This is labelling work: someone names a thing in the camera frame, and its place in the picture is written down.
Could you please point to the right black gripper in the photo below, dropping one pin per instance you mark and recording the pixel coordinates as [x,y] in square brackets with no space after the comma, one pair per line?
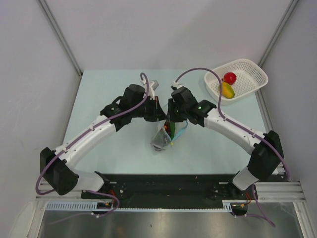
[171,116]

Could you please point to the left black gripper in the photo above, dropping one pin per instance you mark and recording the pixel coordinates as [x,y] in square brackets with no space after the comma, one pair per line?
[157,114]

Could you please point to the green fake vegetable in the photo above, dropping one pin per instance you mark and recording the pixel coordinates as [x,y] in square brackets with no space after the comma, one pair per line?
[171,128]

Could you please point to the clear zip top bag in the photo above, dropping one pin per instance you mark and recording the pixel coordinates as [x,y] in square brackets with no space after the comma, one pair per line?
[180,129]

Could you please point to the yellow fake fruit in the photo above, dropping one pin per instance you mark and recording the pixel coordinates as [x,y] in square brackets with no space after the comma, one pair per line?
[226,90]

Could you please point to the red fake tomato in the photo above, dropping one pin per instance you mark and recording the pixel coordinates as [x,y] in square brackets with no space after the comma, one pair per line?
[230,78]

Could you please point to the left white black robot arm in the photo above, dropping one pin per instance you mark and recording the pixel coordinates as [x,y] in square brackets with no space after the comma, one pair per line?
[57,166]

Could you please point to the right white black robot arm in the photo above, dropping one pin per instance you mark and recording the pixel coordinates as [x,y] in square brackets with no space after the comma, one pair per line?
[265,150]

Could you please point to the dark purple fake grapes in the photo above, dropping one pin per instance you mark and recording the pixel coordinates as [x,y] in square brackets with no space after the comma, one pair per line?
[159,142]

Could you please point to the white perforated plastic basket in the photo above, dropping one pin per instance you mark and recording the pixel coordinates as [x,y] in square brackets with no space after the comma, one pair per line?
[249,78]

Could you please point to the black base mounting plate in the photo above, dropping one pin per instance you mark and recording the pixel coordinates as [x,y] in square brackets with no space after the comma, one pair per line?
[152,189]

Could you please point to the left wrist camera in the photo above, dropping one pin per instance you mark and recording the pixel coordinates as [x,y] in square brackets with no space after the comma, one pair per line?
[153,85]

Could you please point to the white slotted cable duct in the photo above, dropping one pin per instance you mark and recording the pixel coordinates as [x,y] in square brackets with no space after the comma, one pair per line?
[102,206]

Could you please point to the left aluminium frame post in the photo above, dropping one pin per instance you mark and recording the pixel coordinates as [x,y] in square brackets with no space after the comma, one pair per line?
[59,35]

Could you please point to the aluminium frame post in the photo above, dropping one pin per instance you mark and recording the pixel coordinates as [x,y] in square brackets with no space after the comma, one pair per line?
[59,35]
[282,24]

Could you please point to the right aluminium frame post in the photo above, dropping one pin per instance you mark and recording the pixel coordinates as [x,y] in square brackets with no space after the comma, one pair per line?
[282,24]

